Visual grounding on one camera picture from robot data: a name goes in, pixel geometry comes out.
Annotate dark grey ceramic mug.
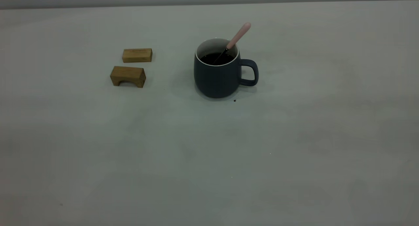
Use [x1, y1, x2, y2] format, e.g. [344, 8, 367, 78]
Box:
[193, 38, 259, 99]

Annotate pink-handled metal spoon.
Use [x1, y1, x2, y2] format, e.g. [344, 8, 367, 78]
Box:
[213, 22, 252, 65]

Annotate arched wooden block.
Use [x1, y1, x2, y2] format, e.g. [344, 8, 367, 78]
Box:
[110, 66, 146, 88]

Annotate flat wooden block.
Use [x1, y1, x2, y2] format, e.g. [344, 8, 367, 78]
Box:
[122, 48, 153, 63]

